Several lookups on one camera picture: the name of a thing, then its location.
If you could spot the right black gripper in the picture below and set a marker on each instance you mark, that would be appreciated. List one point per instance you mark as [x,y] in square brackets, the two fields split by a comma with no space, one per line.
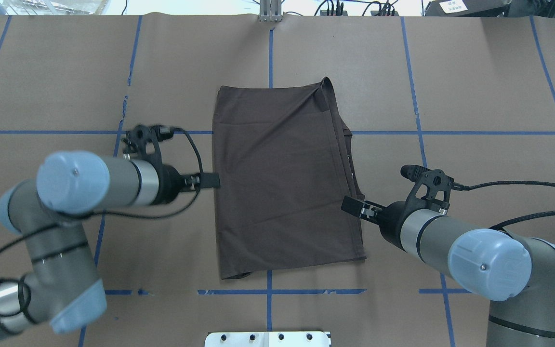
[391,220]

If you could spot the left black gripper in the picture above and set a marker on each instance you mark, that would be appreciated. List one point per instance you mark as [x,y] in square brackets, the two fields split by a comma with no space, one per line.
[169,184]

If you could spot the dark brown t-shirt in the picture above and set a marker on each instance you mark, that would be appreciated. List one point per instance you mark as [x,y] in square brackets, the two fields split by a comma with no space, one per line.
[283,156]

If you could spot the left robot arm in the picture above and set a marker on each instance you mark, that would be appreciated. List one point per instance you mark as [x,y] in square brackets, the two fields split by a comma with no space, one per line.
[48,274]

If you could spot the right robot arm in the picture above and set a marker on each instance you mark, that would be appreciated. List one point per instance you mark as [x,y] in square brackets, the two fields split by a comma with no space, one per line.
[516,274]

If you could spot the grey usb hub right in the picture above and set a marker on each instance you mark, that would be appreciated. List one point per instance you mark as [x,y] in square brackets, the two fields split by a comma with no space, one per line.
[385,8]

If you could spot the grey usb hub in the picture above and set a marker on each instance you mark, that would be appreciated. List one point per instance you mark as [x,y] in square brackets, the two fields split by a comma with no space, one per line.
[331,8]
[385,8]

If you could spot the grey usb hub left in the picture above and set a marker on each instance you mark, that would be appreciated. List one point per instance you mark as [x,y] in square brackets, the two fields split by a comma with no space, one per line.
[331,8]

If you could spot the dark box with label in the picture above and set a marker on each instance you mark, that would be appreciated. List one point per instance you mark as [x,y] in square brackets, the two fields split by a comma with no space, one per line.
[466,8]

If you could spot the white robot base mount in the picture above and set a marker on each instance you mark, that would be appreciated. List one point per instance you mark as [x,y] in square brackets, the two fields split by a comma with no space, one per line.
[306,338]

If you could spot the aluminium camera post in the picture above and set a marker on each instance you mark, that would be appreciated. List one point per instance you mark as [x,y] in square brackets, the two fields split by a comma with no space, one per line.
[270,10]

